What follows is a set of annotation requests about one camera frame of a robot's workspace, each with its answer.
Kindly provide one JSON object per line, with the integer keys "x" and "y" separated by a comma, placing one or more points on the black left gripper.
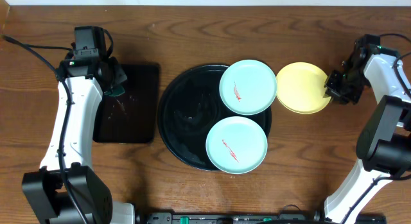
{"x": 120, "y": 75}

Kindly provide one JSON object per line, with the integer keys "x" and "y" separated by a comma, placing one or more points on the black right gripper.
{"x": 341, "y": 96}

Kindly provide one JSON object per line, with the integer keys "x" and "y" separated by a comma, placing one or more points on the green sponge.
{"x": 115, "y": 91}

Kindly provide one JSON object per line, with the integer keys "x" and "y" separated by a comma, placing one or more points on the yellow plate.
{"x": 300, "y": 88}

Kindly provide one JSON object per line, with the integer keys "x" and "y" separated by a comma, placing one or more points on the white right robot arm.
{"x": 383, "y": 156}

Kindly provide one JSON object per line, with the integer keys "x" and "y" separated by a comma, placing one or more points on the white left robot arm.
{"x": 65, "y": 189}

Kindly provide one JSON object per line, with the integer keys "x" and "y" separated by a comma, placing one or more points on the rectangular black tray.
{"x": 130, "y": 117}

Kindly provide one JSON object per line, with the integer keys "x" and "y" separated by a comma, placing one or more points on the round black tray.
{"x": 190, "y": 106}

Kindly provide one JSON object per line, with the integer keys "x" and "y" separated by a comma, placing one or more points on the light green plate with stain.
{"x": 236, "y": 145}

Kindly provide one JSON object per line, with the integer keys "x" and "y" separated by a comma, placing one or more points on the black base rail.
{"x": 285, "y": 218}

